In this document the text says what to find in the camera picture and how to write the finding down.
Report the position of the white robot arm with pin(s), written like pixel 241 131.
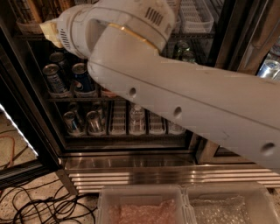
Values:
pixel 122 41

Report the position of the gold tall can far left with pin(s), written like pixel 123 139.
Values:
pixel 30 11

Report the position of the dark can middle row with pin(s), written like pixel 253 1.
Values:
pixel 60 59

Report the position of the silver blue can front left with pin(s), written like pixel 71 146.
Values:
pixel 53 77

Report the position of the blue cola can front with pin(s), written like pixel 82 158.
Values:
pixel 80 74

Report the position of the open fridge door left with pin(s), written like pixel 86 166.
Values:
pixel 20 101

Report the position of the silver can bottom left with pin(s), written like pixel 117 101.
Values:
pixel 71 122

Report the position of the green can second row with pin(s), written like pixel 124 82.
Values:
pixel 188 56

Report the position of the steel fridge base grille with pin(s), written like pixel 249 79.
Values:
pixel 91 174

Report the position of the water bottle centre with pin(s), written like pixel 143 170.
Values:
pixel 137 120

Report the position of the white empty tray top right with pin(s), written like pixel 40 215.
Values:
pixel 194 17

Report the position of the clear bin pink wrap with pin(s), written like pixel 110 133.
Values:
pixel 142 204

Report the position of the clear bin white wrap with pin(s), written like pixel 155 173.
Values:
pixel 237 203

